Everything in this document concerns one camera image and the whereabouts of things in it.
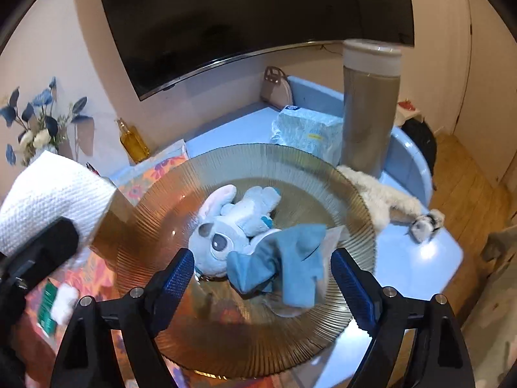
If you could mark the white furry plush toy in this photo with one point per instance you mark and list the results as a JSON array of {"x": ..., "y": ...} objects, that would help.
[{"x": 387, "y": 198}]

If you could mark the blue and white flower bouquet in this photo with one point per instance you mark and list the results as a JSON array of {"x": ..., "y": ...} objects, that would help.
[{"x": 36, "y": 129}]

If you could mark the floral orange table mat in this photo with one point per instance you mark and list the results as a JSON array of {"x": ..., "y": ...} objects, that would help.
[{"x": 161, "y": 165}]

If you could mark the black television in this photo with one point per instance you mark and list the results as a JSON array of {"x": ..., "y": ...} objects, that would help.
[{"x": 242, "y": 12}]

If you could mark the white paper towel roll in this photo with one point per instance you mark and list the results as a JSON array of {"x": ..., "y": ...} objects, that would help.
[{"x": 52, "y": 198}]

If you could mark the light blue plush toy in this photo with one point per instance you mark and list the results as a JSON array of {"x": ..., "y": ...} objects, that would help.
[{"x": 226, "y": 222}]

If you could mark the tall grey tumbler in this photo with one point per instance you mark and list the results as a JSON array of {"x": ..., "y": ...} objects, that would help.
[{"x": 367, "y": 121}]

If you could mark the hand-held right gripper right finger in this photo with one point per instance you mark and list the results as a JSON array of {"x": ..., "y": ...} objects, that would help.
[{"x": 351, "y": 287}]

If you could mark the beige handbag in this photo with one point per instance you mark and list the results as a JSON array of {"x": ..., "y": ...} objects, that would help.
[{"x": 276, "y": 89}]

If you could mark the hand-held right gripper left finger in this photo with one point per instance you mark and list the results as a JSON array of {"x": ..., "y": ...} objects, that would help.
[{"x": 177, "y": 279}]

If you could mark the black backpack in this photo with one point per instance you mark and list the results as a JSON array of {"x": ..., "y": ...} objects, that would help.
[{"x": 422, "y": 145}]

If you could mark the light blue tissue pack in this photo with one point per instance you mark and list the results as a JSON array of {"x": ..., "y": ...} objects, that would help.
[{"x": 307, "y": 133}]

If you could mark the green packet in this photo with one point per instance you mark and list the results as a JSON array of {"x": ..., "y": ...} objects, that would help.
[{"x": 47, "y": 307}]

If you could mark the ribbed amber glass plate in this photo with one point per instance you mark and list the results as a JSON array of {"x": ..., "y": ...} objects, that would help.
[{"x": 250, "y": 331}]

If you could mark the small white side table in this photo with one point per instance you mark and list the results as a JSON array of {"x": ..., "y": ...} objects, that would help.
[{"x": 408, "y": 115}]

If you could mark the yellow oil bottle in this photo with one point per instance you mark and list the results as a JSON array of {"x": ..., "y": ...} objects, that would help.
[{"x": 133, "y": 141}]

